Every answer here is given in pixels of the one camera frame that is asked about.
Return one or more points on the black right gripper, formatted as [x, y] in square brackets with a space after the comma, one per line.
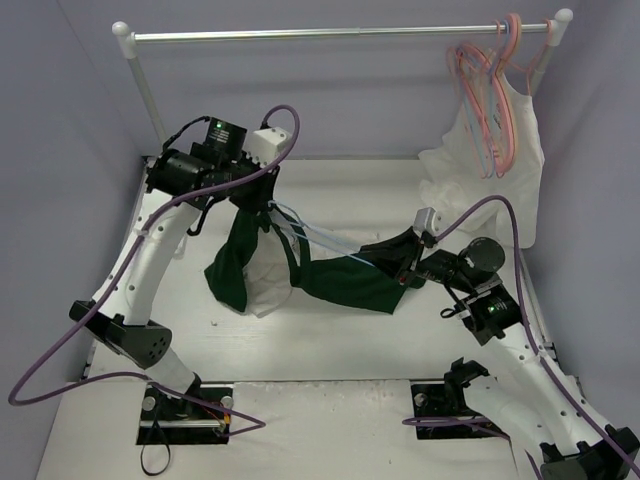
[415, 256]

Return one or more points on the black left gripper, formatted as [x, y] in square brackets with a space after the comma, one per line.
[258, 189]

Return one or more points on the blue plastic hanger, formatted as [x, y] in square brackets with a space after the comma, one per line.
[323, 243]

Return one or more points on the white and green t-shirt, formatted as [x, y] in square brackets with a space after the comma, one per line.
[258, 268]

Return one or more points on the pink plastic hanger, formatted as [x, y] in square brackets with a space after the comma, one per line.
[501, 119]

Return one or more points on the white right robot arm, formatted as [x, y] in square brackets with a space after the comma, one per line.
[553, 422]

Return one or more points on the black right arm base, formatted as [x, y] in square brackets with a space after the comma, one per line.
[440, 411]

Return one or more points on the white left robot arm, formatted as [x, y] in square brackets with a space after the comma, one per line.
[119, 315]

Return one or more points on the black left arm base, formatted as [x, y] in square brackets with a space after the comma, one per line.
[166, 422]

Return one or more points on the pink hanger under garment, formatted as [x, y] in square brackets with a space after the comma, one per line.
[535, 69]

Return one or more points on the white hanging garment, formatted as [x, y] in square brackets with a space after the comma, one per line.
[452, 182]

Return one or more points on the white clothes rack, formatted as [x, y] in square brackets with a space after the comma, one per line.
[368, 78]

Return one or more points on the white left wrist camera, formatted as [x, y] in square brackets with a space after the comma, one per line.
[265, 145]

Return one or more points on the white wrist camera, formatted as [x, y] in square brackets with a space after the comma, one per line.
[265, 145]
[428, 220]

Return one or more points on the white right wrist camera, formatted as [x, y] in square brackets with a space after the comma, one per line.
[428, 220]

